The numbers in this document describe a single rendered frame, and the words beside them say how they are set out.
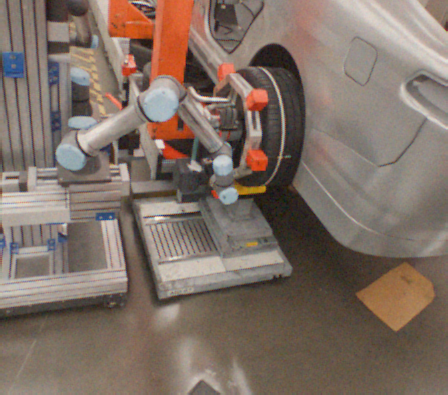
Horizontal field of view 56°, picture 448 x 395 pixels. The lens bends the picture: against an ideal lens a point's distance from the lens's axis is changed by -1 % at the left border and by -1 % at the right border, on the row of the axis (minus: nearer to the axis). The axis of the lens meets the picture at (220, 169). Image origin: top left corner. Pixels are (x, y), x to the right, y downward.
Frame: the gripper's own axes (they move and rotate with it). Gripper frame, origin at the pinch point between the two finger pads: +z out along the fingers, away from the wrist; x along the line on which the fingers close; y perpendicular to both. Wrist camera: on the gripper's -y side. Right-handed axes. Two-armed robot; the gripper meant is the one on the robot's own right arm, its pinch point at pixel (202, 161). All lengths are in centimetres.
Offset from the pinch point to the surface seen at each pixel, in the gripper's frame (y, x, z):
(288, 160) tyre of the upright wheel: -9.8, -42.5, -6.6
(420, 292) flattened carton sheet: -120, -121, -37
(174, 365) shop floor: -80, 40, -44
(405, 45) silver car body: 59, -61, -55
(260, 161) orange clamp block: -3.1, -25.7, -9.6
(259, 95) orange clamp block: 24.5, -32.9, 3.3
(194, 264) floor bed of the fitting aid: -74, 12, 9
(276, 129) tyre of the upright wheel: 8.3, -37.6, -4.0
